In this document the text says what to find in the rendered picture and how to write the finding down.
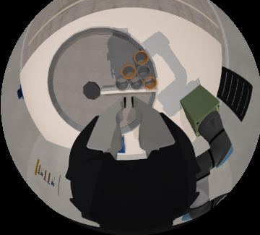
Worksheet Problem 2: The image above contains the grey metal sleeve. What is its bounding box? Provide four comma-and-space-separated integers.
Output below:
129, 74, 144, 90
135, 64, 151, 79
115, 75, 129, 91

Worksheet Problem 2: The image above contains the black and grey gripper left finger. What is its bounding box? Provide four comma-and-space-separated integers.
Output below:
65, 97, 126, 181

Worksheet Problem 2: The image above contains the bronze bushing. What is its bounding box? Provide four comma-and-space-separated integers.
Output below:
121, 64, 137, 79
133, 51, 149, 65
142, 75, 157, 90

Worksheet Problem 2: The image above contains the blue crate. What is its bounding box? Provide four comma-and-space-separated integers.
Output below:
118, 135, 126, 153

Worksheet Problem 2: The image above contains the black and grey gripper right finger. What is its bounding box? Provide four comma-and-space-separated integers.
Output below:
131, 96, 201, 174

